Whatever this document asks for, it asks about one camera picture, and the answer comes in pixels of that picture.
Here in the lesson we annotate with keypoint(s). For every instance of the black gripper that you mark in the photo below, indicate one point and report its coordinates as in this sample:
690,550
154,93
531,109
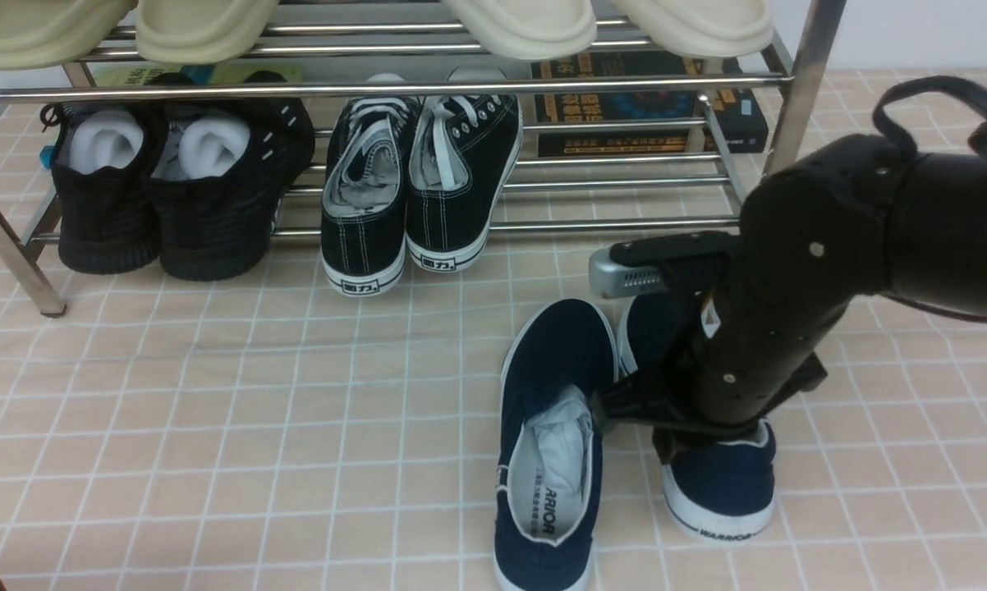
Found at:
746,347

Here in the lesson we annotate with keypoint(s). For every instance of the navy slip-on shoe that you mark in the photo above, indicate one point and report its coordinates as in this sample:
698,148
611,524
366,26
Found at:
721,491
550,465

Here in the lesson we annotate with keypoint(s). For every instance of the cream slipper far right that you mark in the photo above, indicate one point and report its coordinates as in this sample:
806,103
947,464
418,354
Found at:
705,29

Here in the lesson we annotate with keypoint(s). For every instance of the beige slipper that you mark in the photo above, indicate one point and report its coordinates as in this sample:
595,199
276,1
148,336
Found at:
199,32
39,34

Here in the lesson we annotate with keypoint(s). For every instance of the stainless steel shoe rack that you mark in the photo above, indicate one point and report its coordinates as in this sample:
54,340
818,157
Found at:
798,80

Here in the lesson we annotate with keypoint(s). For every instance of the beige slipper far left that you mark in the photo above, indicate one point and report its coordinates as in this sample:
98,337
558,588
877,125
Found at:
39,34

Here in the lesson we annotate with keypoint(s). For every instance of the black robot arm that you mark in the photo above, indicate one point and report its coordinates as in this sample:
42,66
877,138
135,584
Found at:
863,216

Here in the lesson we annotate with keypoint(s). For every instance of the black canvas sneaker right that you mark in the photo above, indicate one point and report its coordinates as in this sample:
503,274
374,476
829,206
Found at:
464,150

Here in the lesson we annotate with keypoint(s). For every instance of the black knit sneaker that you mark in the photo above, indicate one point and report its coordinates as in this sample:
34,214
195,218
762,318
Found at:
97,165
218,183

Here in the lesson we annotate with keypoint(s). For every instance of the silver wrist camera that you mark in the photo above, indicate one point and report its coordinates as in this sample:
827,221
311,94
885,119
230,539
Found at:
610,280

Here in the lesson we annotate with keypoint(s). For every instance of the black knit sneaker right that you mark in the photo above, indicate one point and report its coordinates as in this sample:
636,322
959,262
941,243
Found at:
218,183

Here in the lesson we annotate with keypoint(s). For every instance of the black canvas sneaker left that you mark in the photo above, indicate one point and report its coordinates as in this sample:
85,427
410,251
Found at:
363,245

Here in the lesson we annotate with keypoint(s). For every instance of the black knit sneaker left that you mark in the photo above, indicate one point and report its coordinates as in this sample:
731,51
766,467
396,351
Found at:
97,165

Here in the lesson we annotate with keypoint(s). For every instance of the cream slipper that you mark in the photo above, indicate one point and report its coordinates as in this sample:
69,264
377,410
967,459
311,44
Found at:
528,30
705,29

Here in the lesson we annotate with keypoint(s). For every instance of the dark book box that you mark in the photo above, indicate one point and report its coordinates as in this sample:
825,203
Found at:
739,115

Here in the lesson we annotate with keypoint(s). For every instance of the black canvas sneaker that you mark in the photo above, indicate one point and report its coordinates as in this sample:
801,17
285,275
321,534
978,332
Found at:
363,245
464,150

